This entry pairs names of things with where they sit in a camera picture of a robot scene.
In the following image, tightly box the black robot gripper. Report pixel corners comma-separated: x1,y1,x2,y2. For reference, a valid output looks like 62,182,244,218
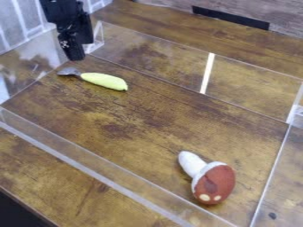
38,0,93,61

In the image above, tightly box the green handled metal spoon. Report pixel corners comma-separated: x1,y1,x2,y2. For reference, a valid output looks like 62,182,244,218
57,67,128,91

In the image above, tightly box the black strip on table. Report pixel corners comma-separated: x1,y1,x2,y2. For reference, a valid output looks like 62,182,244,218
192,5,269,30

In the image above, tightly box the red cap toy mushroom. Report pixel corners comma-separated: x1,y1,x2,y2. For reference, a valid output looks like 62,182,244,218
177,151,235,205

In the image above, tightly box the clear acrylic triangle bracket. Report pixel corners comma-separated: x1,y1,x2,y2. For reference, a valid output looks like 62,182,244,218
84,20,104,54

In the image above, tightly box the clear acrylic enclosure wall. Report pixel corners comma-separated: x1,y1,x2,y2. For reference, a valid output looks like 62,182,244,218
0,22,303,227

